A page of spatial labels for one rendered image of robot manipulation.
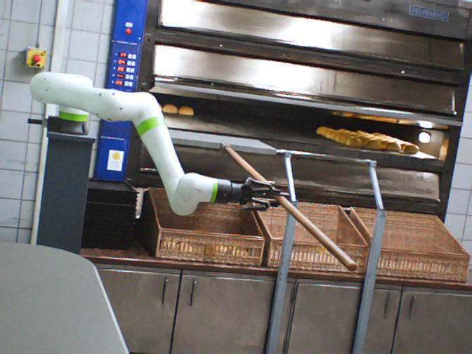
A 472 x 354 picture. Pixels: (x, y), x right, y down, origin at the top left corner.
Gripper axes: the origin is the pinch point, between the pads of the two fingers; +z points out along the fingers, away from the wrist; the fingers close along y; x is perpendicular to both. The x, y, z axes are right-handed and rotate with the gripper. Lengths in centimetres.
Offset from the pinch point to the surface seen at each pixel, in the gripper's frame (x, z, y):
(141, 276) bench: -94, -30, 69
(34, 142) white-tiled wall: -151, -87, 22
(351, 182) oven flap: -153, 92, 21
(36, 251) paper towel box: 306, -107, -70
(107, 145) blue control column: -149, -50, 17
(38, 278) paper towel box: 308, -107, -70
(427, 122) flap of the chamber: -145, 126, -21
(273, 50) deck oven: -158, 33, -46
